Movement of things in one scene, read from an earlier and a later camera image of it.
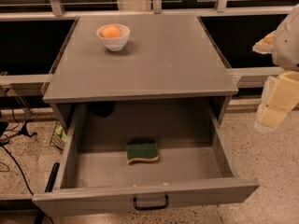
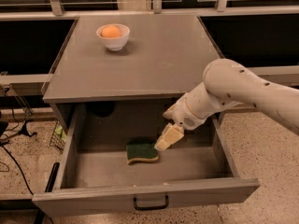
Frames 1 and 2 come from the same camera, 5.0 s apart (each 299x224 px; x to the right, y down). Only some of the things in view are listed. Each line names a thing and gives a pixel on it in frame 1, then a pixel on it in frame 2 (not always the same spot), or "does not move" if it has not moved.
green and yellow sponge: [141, 150] does not move
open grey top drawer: [135, 156] does not move
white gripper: [287, 49] to [183, 115]
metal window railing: [58, 12] does not move
